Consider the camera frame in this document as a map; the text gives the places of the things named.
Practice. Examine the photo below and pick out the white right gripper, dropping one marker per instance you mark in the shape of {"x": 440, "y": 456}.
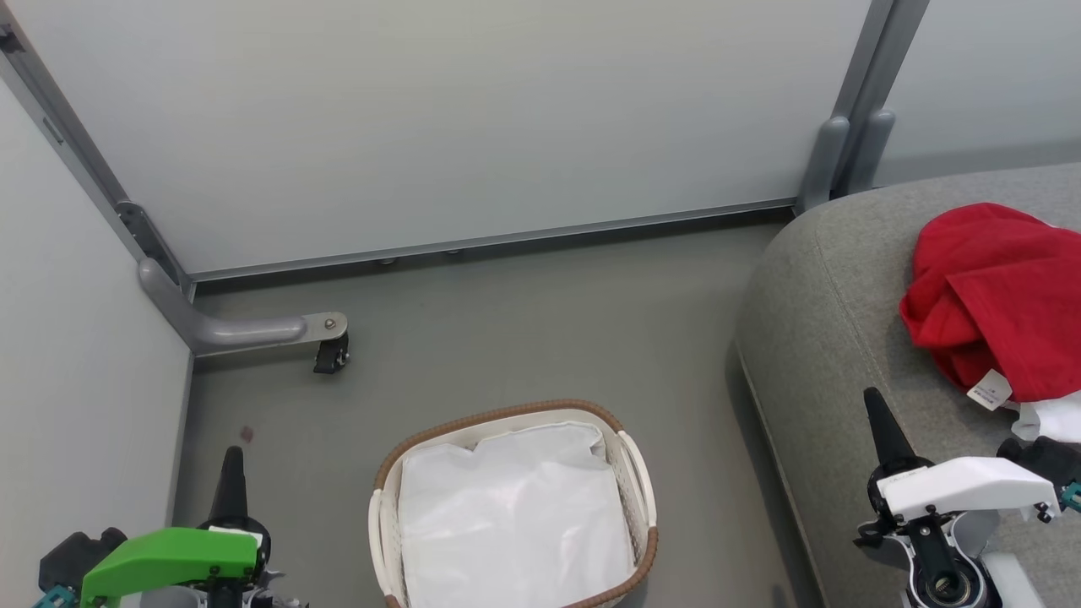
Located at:
{"x": 963, "y": 485}

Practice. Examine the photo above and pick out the black caster wheel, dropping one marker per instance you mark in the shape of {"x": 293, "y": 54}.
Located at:
{"x": 329, "y": 355}

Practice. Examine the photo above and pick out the plain red shirt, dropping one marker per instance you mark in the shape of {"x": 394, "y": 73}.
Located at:
{"x": 1005, "y": 295}

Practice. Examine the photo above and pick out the teal left camera connector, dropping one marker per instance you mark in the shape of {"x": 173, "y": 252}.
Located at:
{"x": 55, "y": 598}

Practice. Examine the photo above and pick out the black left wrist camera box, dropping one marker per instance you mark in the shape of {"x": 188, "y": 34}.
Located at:
{"x": 80, "y": 557}

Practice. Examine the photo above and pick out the grey partition post with feet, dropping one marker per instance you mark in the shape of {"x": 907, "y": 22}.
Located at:
{"x": 857, "y": 110}

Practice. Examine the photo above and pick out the teal camera connector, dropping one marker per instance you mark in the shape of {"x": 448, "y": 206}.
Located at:
{"x": 55, "y": 598}
{"x": 1072, "y": 496}

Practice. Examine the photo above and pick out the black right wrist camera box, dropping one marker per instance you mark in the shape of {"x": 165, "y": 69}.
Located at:
{"x": 1051, "y": 460}

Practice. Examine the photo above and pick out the white basket liner cloth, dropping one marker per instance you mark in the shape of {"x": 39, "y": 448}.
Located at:
{"x": 515, "y": 515}

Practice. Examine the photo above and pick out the white laundry basket brown rim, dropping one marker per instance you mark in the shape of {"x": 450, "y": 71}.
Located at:
{"x": 388, "y": 507}

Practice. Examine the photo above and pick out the teal right camera connector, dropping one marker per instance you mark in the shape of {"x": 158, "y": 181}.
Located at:
{"x": 1072, "y": 496}

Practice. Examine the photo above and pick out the grey hinged partition post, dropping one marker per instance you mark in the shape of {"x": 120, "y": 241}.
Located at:
{"x": 84, "y": 160}

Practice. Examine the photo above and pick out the grey fabric sofa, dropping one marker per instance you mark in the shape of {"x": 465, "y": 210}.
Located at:
{"x": 844, "y": 304}

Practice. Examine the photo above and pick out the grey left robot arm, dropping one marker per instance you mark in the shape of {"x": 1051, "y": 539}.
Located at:
{"x": 253, "y": 596}

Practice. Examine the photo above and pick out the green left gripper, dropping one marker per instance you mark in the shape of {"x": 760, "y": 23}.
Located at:
{"x": 169, "y": 557}

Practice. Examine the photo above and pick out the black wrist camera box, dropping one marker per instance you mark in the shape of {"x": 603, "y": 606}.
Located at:
{"x": 80, "y": 557}
{"x": 1051, "y": 460}

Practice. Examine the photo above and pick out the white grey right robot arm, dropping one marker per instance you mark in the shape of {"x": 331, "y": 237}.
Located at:
{"x": 971, "y": 574}

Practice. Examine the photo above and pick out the grey partition foot tube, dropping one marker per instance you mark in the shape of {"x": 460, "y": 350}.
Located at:
{"x": 236, "y": 329}

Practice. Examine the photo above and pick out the grey partition bottom rail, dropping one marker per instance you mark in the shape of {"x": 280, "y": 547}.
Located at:
{"x": 490, "y": 239}

